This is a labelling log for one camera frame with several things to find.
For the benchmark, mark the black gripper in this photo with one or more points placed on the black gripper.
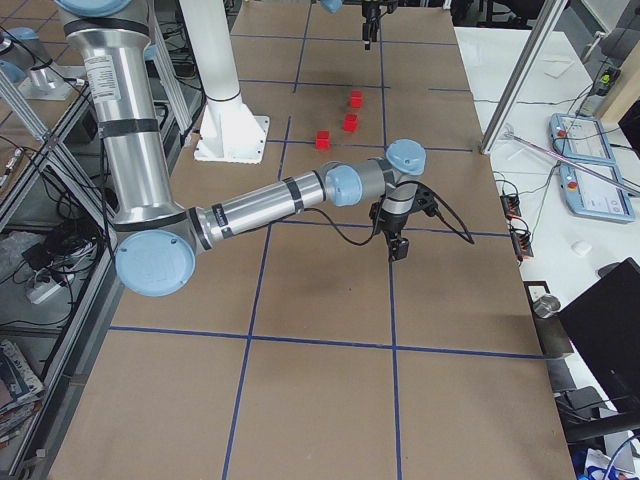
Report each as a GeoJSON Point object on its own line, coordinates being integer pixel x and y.
{"type": "Point", "coordinates": [393, 227]}
{"type": "Point", "coordinates": [370, 23]}

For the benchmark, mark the red wooden cube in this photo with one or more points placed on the red wooden cube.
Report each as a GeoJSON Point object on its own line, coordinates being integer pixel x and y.
{"type": "Point", "coordinates": [322, 140]}
{"type": "Point", "coordinates": [350, 122]}
{"type": "Point", "coordinates": [355, 99]}

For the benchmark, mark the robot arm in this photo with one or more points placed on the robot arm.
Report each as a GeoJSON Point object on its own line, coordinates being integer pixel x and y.
{"type": "Point", "coordinates": [332, 6]}

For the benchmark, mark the metal cup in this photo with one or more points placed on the metal cup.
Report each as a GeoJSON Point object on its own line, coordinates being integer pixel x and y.
{"type": "Point", "coordinates": [546, 306]}

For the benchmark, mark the lower teach pendant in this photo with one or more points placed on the lower teach pendant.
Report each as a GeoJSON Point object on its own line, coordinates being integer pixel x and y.
{"type": "Point", "coordinates": [590, 197]}

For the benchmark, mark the teach pendant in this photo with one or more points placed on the teach pendant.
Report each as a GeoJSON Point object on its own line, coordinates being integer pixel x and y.
{"type": "Point", "coordinates": [590, 197]}
{"type": "Point", "coordinates": [580, 138]}

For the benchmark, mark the upper teach pendant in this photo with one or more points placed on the upper teach pendant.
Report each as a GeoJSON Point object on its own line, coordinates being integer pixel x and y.
{"type": "Point", "coordinates": [580, 138]}

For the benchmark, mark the black laptop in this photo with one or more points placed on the black laptop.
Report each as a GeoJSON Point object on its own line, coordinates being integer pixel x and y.
{"type": "Point", "coordinates": [603, 324]}

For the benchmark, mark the white power strip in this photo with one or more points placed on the white power strip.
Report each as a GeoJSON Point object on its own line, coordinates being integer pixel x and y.
{"type": "Point", "coordinates": [41, 291]}

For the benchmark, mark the stack of books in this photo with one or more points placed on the stack of books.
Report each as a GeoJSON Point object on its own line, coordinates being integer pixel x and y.
{"type": "Point", "coordinates": [21, 391]}

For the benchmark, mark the aluminium frame post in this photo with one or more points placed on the aluminium frame post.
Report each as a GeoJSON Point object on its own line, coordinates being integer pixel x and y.
{"type": "Point", "coordinates": [547, 20]}

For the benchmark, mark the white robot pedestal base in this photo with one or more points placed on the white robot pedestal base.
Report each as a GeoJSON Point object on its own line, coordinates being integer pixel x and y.
{"type": "Point", "coordinates": [229, 131]}

